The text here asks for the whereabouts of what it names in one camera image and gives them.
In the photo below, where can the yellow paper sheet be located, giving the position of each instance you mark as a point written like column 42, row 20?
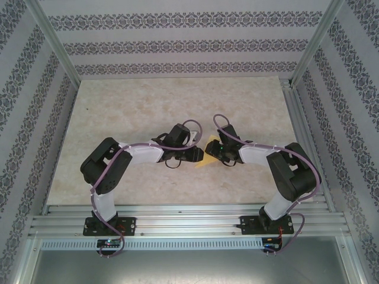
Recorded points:
column 204, row 164

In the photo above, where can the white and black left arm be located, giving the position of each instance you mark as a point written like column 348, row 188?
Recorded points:
column 103, row 171

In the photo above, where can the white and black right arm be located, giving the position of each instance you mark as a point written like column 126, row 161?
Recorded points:
column 287, row 177

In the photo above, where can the grey metal sheet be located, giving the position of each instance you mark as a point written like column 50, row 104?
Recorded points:
column 189, row 266

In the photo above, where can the small circuit board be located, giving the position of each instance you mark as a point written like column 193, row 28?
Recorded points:
column 271, row 243
column 108, row 243

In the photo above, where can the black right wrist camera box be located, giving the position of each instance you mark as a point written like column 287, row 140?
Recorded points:
column 229, row 134

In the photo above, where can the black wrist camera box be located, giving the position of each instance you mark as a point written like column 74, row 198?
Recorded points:
column 229, row 134
column 179, row 134

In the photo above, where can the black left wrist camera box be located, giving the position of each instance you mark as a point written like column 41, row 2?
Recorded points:
column 179, row 134

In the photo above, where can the aluminium mounting rail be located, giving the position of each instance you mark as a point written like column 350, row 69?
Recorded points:
column 183, row 222

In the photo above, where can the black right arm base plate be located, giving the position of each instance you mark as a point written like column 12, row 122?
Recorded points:
column 248, row 225

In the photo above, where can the aluminium side rail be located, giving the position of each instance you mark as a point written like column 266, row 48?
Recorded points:
column 306, row 130
column 51, row 177

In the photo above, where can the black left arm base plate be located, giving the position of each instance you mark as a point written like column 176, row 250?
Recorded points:
column 127, row 226

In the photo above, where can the aluminium frame post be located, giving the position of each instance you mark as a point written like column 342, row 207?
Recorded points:
column 316, row 41
column 54, row 41

